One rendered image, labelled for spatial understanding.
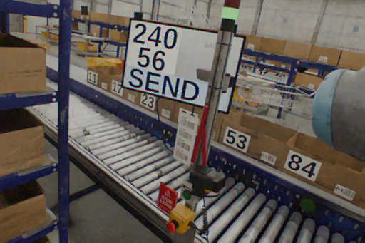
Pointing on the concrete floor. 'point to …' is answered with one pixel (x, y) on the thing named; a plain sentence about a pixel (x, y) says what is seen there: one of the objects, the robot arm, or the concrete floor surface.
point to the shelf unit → (18, 177)
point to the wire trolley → (272, 97)
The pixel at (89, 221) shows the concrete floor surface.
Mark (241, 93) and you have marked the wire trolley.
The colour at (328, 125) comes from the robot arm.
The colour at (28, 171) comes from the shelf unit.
